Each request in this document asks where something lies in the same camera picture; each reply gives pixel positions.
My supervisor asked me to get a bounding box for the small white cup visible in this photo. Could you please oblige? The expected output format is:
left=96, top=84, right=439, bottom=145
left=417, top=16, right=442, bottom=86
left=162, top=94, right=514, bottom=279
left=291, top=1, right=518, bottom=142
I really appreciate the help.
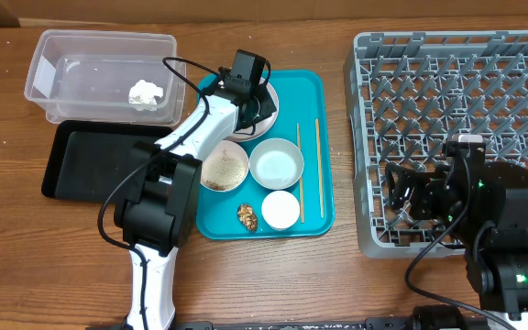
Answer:
left=261, top=191, right=300, bottom=231

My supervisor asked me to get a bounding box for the pink bowl with rice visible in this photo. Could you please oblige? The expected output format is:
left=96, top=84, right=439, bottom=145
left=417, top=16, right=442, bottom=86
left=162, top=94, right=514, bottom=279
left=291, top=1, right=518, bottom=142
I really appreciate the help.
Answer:
left=201, top=140, right=248, bottom=192

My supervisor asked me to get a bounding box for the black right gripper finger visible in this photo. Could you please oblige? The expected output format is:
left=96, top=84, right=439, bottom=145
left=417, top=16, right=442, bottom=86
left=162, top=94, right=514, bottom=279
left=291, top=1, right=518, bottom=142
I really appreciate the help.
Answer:
left=387, top=181, right=413, bottom=210
left=385, top=163, right=413, bottom=183

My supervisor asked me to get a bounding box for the teal serving tray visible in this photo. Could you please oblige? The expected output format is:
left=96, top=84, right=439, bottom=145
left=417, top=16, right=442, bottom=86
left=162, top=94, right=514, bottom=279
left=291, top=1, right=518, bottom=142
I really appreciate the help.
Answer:
left=196, top=70, right=336, bottom=240

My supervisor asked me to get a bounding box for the left wooden chopstick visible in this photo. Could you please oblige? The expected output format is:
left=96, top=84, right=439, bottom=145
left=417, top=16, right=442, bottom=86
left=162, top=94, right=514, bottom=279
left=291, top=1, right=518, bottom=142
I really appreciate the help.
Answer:
left=296, top=123, right=305, bottom=224

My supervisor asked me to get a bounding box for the crumpled white tissue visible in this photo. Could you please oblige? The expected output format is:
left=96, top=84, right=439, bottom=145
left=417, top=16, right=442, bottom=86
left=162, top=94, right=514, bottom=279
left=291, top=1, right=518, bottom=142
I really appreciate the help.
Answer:
left=128, top=80, right=164, bottom=111

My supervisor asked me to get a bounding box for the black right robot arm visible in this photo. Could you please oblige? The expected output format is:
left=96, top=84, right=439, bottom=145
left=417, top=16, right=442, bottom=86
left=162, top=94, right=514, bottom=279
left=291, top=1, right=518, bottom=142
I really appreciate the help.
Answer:
left=385, top=157, right=528, bottom=329

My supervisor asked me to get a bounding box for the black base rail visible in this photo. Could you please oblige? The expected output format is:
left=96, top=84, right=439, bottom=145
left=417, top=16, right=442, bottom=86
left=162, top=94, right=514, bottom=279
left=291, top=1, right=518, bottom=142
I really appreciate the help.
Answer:
left=84, top=315, right=476, bottom=330

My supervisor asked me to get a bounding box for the grey-green bowl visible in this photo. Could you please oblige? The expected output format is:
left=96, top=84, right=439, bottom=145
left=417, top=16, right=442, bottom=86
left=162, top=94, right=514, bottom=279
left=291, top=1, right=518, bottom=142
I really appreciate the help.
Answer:
left=248, top=138, right=300, bottom=191

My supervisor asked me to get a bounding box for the wooden chopstick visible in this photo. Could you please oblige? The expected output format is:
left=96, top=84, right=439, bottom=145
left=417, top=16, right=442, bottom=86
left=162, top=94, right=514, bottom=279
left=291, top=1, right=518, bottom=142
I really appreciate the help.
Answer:
left=296, top=123, right=305, bottom=224
left=314, top=118, right=325, bottom=218

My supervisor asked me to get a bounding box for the large pink plate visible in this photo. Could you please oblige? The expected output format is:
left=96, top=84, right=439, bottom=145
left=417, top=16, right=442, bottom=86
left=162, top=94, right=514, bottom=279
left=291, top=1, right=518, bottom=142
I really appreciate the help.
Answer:
left=226, top=82, right=280, bottom=143

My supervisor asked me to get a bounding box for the black tray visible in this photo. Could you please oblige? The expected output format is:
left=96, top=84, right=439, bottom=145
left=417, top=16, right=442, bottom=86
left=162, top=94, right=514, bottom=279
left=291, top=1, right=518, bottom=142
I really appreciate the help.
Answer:
left=41, top=120, right=172, bottom=204

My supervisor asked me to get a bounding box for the right wooden chopstick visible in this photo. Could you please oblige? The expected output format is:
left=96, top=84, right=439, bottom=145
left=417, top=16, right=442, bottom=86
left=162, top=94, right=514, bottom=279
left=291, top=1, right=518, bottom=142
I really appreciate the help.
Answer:
left=314, top=118, right=325, bottom=218

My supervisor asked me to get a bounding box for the clear plastic waste bin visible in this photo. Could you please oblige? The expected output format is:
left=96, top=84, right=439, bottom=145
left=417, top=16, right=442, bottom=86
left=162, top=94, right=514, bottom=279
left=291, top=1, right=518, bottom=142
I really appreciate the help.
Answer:
left=24, top=29, right=186, bottom=127

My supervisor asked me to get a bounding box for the grey dishwasher rack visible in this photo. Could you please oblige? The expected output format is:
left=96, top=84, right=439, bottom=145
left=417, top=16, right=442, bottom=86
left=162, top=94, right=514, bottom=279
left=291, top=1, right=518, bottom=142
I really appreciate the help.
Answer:
left=344, top=30, right=528, bottom=259

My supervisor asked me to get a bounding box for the brown food scrap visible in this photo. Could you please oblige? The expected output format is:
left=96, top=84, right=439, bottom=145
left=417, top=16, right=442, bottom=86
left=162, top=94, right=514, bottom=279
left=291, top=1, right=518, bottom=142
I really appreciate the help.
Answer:
left=237, top=203, right=258, bottom=232

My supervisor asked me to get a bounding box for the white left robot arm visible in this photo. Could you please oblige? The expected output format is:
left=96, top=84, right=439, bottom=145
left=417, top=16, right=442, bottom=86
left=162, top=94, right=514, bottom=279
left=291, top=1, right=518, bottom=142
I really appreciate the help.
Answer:
left=109, top=49, right=277, bottom=329

